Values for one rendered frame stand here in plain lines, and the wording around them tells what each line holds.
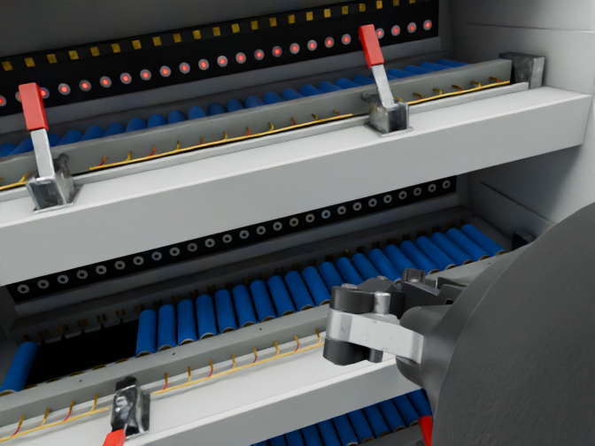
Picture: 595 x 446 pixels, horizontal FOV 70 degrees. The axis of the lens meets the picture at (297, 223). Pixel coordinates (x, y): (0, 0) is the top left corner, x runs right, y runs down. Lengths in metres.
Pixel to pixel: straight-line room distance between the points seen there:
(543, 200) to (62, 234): 0.46
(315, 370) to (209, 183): 0.19
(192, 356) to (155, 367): 0.03
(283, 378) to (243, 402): 0.04
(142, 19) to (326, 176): 0.29
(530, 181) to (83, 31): 0.51
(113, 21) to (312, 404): 0.44
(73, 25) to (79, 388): 0.36
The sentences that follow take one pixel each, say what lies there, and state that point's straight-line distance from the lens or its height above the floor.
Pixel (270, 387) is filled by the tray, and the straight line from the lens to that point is 0.40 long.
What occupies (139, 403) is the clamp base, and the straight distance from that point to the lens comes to 0.40.
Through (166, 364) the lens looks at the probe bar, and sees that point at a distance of 0.42.
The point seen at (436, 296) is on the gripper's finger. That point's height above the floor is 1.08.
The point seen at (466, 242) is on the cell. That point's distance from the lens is 0.53.
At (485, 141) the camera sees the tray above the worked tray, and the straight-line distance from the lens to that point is 0.40.
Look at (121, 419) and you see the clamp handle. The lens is 0.39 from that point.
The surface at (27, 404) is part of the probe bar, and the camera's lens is 0.46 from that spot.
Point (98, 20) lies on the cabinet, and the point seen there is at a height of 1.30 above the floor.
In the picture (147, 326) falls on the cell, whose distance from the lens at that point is 0.48.
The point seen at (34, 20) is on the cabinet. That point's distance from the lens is 0.56.
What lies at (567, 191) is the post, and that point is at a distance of 0.50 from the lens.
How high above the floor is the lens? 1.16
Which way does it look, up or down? 14 degrees down
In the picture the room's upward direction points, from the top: 12 degrees counter-clockwise
